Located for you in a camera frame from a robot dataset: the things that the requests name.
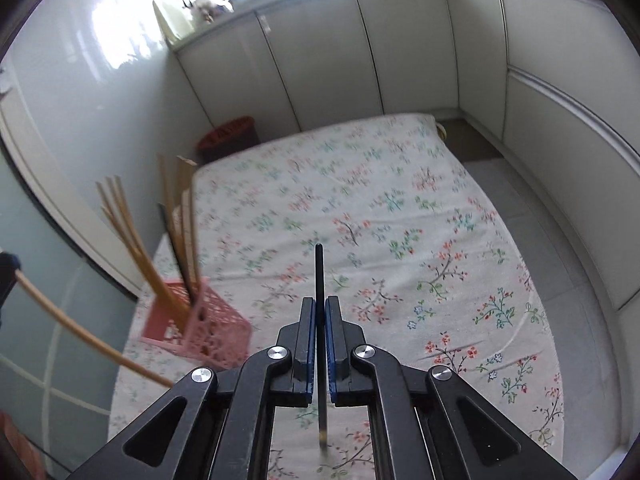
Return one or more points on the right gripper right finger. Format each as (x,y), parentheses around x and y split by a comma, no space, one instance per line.
(426,424)

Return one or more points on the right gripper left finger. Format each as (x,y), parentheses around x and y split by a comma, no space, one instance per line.
(216,425)

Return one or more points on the black chopstick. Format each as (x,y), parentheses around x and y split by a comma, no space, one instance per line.
(174,244)
(322,387)

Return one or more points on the pink perforated utensil basket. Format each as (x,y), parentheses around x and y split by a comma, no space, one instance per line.
(215,334)

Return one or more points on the floral tablecloth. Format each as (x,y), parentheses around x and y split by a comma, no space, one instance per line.
(413,248)

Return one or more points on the red trash bin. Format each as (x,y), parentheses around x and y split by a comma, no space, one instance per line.
(227,139)

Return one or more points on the yellow object behind table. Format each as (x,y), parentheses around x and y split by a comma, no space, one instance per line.
(442,132)

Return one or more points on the white lower cabinets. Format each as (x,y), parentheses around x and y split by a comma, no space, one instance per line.
(554,82)

